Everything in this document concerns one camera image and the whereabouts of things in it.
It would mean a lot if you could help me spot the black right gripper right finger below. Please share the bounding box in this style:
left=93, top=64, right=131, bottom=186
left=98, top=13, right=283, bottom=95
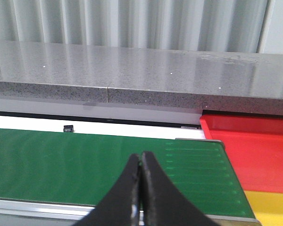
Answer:
left=141, top=151, right=218, bottom=226

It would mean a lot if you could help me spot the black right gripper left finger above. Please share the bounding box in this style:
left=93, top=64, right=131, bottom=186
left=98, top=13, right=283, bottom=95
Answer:
left=75, top=154, right=140, bottom=226

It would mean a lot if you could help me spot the green conveyor belt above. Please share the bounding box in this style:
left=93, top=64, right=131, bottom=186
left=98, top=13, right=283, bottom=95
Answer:
left=0, top=129, right=255, bottom=218

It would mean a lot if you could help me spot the yellow plastic tray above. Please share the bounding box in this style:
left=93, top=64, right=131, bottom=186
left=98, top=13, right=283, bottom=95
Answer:
left=245, top=191, right=283, bottom=226

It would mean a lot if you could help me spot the red plastic tray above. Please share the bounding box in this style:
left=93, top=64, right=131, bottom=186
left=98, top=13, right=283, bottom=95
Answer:
left=200, top=114, right=283, bottom=193

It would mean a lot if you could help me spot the grey granite counter ledge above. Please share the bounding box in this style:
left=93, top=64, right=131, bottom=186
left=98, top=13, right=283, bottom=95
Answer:
left=0, top=40, right=283, bottom=115

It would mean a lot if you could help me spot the white pleated curtain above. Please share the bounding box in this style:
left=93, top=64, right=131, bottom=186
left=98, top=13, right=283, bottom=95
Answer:
left=0, top=0, right=283, bottom=54

